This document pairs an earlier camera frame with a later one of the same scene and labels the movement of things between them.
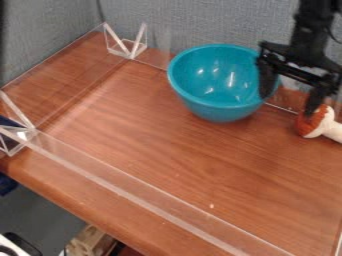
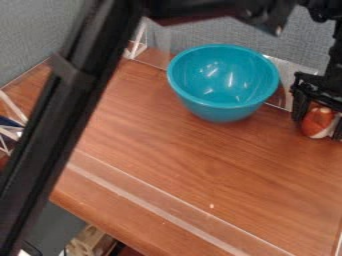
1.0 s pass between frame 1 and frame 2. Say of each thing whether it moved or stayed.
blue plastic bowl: stayed
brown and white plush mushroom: stayed
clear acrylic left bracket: stayed
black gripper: moved
